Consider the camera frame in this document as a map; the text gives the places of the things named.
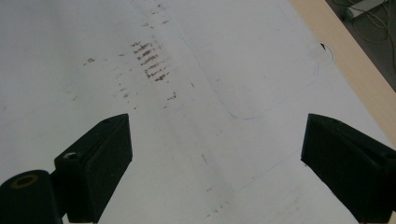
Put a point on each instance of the white paper sheet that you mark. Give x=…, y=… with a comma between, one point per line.
x=218, y=62

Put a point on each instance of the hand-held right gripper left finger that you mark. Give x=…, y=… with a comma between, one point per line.
x=93, y=168

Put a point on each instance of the white power strip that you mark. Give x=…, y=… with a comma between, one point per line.
x=364, y=7

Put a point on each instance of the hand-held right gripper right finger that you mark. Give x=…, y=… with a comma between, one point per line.
x=351, y=161

